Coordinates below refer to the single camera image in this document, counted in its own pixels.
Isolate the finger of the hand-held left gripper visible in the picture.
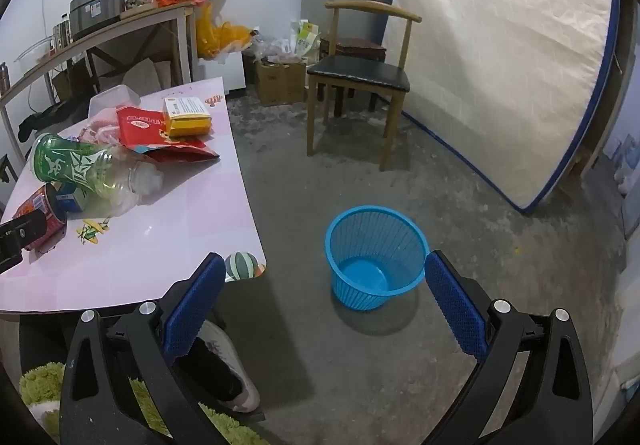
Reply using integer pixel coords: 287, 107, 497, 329
0, 212, 48, 276

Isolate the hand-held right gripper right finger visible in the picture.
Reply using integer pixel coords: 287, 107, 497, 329
422, 250, 593, 445

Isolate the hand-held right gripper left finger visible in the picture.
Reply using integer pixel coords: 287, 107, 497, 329
60, 252, 236, 445

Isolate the red drink can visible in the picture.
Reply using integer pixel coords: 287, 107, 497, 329
11, 184, 68, 253

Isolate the blue and white carton box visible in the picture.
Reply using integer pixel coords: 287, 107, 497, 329
52, 180, 88, 214

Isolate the green plastic bottle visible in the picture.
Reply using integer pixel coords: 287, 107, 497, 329
31, 132, 166, 216

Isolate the blue plastic mesh wastebasket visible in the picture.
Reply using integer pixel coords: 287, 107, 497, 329
325, 206, 429, 312

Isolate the red snack bag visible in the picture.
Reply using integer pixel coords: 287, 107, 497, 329
116, 107, 221, 164

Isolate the yellow cardboard box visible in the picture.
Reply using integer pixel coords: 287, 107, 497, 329
162, 96, 213, 138

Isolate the person's black trouser leg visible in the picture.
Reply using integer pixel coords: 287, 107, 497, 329
172, 335, 241, 401

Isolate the wooden side chair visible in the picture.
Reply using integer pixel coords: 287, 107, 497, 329
0, 152, 18, 213

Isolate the white sneaker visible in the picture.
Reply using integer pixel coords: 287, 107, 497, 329
197, 320, 262, 413

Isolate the pink printed table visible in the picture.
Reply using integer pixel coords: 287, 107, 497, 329
0, 77, 268, 316

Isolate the black cloth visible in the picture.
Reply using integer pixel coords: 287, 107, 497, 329
17, 97, 91, 143

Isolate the green fuzzy rug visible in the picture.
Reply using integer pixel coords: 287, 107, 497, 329
19, 361, 271, 445

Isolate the brown box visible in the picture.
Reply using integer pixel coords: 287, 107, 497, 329
52, 70, 96, 100

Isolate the clear plastic container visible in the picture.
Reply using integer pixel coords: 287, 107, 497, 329
88, 85, 143, 120

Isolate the clear glass bowl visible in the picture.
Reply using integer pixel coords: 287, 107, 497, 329
14, 37, 56, 76

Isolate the metal canister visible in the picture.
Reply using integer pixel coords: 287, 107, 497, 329
52, 14, 73, 48

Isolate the cardboard sheet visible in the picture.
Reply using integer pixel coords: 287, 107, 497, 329
125, 57, 176, 96

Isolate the grey rice cooker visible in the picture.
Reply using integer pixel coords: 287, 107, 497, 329
69, 0, 126, 42

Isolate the white mattress with blue edge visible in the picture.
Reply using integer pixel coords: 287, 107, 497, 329
382, 0, 621, 216

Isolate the wooden chair with black seat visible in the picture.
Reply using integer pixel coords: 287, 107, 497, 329
306, 0, 422, 172

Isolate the long wooden table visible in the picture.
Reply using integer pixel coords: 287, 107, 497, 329
0, 4, 197, 166

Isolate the orange plastic bag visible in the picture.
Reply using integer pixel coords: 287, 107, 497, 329
195, 2, 256, 60

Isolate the pile of clear plastic bags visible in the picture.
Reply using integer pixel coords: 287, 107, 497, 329
250, 27, 301, 63

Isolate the dark wooden stool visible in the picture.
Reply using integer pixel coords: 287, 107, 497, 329
319, 36, 388, 118

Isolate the green and white carton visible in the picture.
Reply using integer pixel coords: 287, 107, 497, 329
295, 20, 321, 58

